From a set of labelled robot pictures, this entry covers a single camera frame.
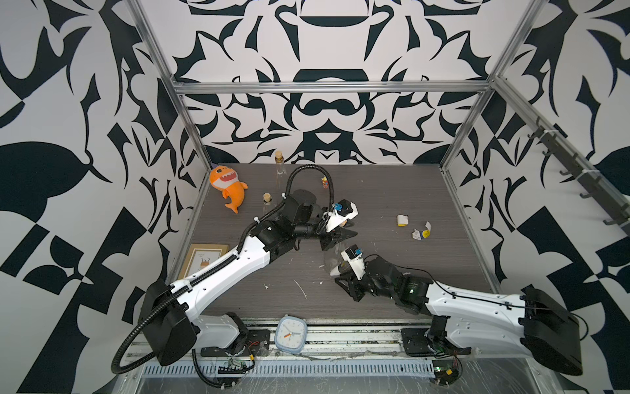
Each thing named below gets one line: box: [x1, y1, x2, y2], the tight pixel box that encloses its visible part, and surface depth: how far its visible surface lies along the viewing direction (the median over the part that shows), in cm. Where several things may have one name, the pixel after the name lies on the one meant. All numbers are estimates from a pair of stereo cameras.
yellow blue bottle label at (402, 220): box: [397, 214, 409, 227], surface depth 102 cm
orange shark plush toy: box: [209, 163, 248, 215], surface depth 107 cm
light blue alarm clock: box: [273, 314, 308, 354], surface depth 75 cm
